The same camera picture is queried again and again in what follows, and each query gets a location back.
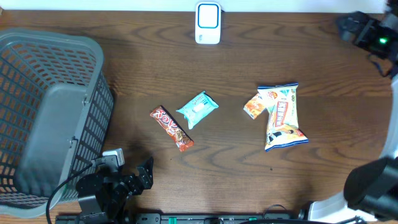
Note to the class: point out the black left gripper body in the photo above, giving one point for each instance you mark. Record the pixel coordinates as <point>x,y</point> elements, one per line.
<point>128,184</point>

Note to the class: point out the red chocolate bar wrapper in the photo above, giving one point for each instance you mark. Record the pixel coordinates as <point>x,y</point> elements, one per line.
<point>167,122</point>

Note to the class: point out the mint green wipes pack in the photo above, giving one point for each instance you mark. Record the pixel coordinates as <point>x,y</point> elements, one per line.
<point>198,108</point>

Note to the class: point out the small orange tissue pack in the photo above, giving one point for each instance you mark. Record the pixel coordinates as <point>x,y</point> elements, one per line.
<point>255,106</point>

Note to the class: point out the yellow snack bag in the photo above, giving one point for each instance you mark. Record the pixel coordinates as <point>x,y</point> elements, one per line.
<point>282,126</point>

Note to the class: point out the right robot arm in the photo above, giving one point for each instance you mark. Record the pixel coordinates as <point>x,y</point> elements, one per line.
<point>343,108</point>

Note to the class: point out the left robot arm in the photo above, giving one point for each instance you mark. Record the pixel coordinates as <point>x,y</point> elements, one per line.
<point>102,199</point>

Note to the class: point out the white barcode scanner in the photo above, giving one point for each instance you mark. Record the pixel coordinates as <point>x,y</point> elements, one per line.
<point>208,23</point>

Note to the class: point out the grey plastic shopping basket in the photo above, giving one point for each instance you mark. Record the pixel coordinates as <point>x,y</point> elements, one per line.
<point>55,111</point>

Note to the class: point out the black aluminium rail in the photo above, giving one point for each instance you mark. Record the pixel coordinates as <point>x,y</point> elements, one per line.
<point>269,218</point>

